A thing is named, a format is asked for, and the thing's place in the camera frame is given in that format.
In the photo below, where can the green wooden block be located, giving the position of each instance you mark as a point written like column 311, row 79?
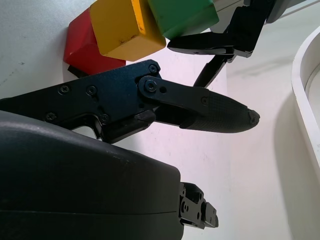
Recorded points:
column 182, row 15

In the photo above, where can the yellow wooden block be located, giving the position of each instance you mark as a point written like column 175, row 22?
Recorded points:
column 117, row 25

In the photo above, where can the black tape strip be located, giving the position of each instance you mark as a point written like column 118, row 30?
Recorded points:
column 76, row 71

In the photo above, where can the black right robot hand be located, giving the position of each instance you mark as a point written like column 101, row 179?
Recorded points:
column 75, row 175

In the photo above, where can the white curved rim object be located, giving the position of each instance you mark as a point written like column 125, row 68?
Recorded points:
column 300, row 100

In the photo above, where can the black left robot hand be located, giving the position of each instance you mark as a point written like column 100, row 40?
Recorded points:
column 245, row 27

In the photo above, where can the red wooden block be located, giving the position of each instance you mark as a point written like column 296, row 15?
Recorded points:
column 82, row 45

